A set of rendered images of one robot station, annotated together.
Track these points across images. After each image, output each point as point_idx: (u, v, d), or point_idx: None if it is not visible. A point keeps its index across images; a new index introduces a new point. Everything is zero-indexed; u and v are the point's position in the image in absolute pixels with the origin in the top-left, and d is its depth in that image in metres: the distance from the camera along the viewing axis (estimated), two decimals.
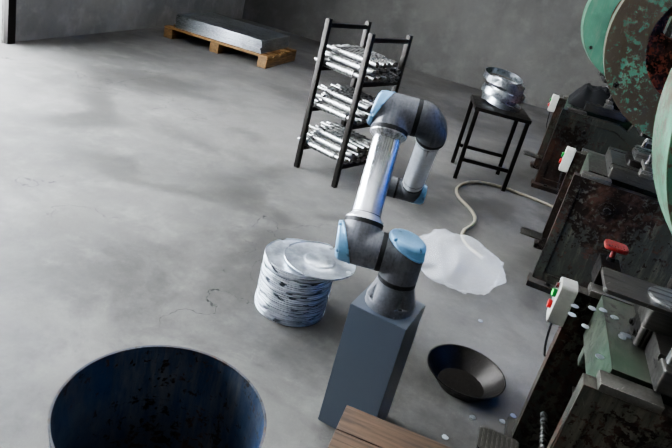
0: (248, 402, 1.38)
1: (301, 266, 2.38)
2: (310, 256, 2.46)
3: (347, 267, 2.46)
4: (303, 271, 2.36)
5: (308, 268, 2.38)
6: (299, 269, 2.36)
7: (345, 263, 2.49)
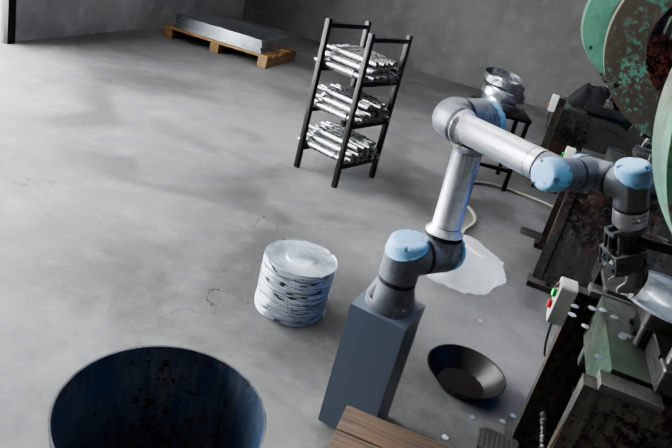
0: (248, 402, 1.38)
1: (657, 279, 1.66)
2: None
3: (647, 304, 1.50)
4: None
5: (651, 280, 1.64)
6: (649, 273, 1.68)
7: (661, 311, 1.49)
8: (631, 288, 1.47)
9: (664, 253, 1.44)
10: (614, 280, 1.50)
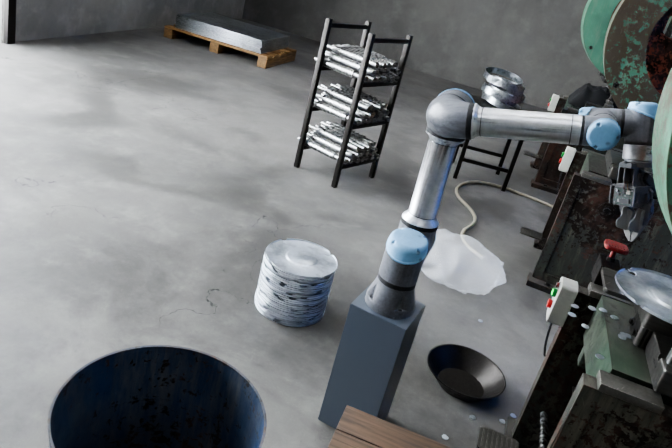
0: (248, 402, 1.38)
1: (637, 295, 1.54)
2: (659, 290, 1.58)
3: None
4: (639, 301, 1.51)
5: (649, 301, 1.52)
6: (632, 297, 1.52)
7: None
8: (637, 226, 1.63)
9: None
10: (620, 222, 1.65)
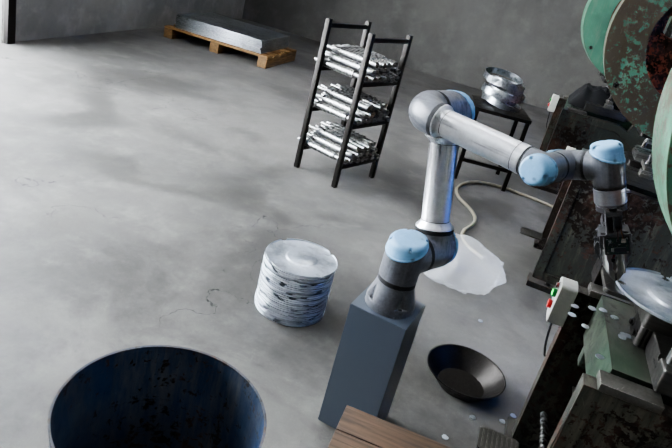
0: (248, 402, 1.38)
1: None
2: None
3: (656, 278, 1.66)
4: None
5: None
6: None
7: (646, 277, 1.65)
8: (624, 265, 1.56)
9: None
10: (609, 267, 1.55)
